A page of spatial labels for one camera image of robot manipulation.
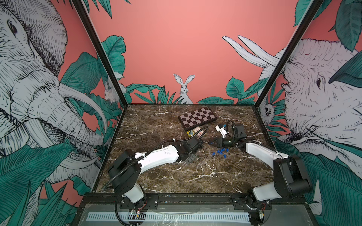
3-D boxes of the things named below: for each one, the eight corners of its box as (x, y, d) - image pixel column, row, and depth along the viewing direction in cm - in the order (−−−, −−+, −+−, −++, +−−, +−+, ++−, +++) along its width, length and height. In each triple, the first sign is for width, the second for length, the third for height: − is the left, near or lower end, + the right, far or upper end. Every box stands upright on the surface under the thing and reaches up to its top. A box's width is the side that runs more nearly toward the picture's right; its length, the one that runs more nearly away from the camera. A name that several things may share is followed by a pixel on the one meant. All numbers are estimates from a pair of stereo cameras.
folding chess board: (185, 131, 106) (185, 129, 103) (178, 118, 114) (177, 115, 112) (216, 120, 113) (217, 117, 111) (207, 108, 122) (208, 105, 119)
